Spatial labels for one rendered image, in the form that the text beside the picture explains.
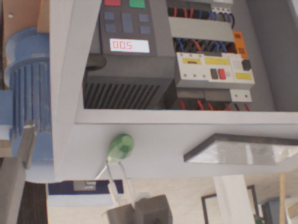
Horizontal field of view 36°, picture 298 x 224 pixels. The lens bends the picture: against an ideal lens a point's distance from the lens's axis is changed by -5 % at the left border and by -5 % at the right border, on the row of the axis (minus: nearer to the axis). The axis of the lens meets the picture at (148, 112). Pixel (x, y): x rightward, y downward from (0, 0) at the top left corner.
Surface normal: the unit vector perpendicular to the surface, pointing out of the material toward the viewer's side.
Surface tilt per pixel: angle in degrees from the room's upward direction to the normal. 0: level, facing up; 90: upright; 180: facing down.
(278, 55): 90
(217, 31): 90
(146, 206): 126
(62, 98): 0
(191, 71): 90
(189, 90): 90
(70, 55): 0
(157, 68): 25
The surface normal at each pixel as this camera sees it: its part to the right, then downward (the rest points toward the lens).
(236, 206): 0.28, -0.45
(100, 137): 0.12, 0.90
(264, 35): -0.95, -0.01
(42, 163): 0.13, 0.67
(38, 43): 0.06, -0.32
